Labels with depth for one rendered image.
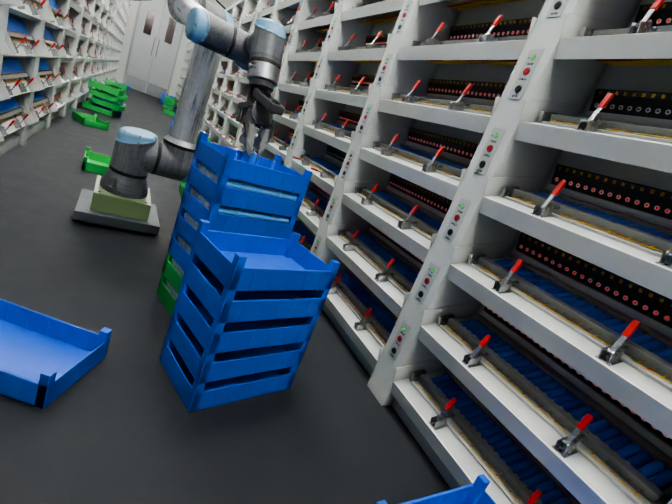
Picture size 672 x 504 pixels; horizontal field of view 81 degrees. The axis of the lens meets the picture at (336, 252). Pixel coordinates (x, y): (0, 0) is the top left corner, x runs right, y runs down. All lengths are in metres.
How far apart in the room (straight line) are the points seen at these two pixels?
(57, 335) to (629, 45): 1.41
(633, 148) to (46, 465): 1.20
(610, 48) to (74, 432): 1.32
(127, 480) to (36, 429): 0.20
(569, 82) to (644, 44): 0.22
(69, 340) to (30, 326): 0.10
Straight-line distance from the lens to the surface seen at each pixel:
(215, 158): 1.18
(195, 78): 1.88
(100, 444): 0.95
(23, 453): 0.94
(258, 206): 1.21
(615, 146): 0.97
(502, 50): 1.28
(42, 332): 1.20
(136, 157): 1.87
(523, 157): 1.16
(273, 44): 1.24
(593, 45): 1.11
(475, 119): 1.22
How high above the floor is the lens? 0.69
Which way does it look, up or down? 15 degrees down
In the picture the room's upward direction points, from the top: 22 degrees clockwise
